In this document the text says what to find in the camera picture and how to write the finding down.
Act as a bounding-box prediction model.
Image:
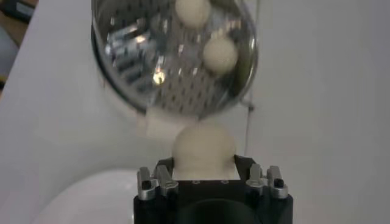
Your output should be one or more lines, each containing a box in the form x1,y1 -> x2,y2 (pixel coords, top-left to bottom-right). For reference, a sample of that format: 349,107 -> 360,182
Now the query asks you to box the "round white plate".
30,169 -> 144,224

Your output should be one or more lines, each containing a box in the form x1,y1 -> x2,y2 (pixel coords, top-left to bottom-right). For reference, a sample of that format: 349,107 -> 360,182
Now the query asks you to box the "white steamed baozi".
202,37 -> 239,75
171,123 -> 240,180
174,0 -> 212,30

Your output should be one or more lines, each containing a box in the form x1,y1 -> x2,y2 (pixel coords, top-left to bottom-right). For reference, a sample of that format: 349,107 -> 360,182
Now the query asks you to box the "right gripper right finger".
233,154 -> 289,200

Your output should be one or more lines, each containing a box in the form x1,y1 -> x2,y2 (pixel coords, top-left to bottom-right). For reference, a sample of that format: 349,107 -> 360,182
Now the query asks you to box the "large white table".
0,0 -> 390,224

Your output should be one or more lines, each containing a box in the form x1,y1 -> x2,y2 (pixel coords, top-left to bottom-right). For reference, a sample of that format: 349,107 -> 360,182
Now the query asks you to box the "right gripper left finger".
136,157 -> 180,201

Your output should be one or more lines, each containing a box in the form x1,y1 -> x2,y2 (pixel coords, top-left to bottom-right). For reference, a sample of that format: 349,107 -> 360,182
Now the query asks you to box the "perforated steel steamer basket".
90,0 -> 259,120

